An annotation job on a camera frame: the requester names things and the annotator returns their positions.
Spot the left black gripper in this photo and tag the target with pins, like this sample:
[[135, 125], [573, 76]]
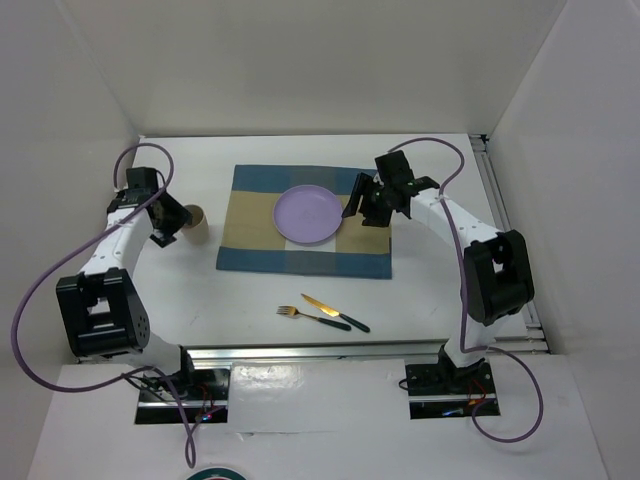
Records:
[[178, 216]]

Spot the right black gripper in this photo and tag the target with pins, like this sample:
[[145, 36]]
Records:
[[364, 185]]

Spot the beige paper cup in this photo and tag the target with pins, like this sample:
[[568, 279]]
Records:
[[196, 230]]

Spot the purple plate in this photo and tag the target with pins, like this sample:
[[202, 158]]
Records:
[[307, 214]]

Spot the blue tan checked placemat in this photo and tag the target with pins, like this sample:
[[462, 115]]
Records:
[[251, 242]]

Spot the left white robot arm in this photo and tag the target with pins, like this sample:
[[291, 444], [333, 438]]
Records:
[[103, 314]]

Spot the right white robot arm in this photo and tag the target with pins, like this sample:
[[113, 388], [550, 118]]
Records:
[[453, 224]]

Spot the green round sticker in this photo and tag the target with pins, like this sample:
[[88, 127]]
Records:
[[216, 473]]

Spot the gold knife green handle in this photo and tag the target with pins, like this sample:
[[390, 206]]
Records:
[[335, 313]]

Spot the gold fork green handle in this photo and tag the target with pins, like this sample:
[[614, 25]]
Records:
[[293, 312]]

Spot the aluminium front rail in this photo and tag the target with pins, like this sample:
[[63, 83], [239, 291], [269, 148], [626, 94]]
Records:
[[320, 351]]

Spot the aluminium rail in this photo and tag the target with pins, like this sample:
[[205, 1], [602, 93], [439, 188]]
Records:
[[320, 351], [498, 281]]

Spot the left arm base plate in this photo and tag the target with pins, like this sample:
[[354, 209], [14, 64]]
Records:
[[204, 400]]

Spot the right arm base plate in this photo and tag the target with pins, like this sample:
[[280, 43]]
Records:
[[432, 396]]

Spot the aluminium right side rail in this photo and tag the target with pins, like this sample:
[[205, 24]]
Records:
[[498, 281]]

